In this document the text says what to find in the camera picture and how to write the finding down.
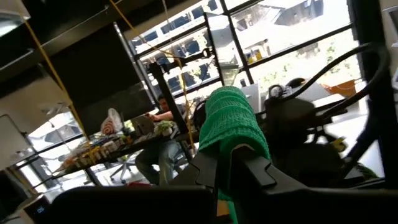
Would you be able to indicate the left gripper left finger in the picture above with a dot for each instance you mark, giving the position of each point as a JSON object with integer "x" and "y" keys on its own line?
{"x": 140, "y": 205}

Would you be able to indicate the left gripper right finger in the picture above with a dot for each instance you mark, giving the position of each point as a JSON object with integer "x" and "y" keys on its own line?
{"x": 295, "y": 205}

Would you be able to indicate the green elastic bandage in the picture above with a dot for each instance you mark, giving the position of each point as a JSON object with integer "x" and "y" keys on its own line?
{"x": 231, "y": 124}

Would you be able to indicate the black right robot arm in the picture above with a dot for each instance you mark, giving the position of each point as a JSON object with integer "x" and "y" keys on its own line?
{"x": 314, "y": 165}

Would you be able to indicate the office chair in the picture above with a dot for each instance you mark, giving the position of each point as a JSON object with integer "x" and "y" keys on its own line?
{"x": 124, "y": 169}

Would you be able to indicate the person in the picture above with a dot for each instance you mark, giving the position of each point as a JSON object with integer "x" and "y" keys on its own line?
{"x": 161, "y": 158}

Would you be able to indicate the black desk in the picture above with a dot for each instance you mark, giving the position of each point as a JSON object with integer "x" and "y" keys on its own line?
{"x": 130, "y": 147}

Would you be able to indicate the orange container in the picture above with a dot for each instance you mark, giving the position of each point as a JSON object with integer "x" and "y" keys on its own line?
{"x": 340, "y": 88}

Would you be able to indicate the row of cans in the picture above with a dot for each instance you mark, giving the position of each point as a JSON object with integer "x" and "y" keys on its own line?
{"x": 93, "y": 154}

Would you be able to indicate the grey laptop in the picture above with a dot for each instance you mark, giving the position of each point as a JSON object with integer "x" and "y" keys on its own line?
{"x": 143, "y": 126}

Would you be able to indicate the small potted plant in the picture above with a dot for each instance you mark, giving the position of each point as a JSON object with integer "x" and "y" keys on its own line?
{"x": 163, "y": 127}

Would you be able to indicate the white bag spiral print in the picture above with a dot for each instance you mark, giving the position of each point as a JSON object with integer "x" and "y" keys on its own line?
{"x": 111, "y": 123}

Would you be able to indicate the black device digital display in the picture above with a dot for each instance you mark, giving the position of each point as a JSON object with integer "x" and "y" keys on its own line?
{"x": 38, "y": 210}

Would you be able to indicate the black rig post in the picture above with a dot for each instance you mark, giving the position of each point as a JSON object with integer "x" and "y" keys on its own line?
{"x": 168, "y": 93}

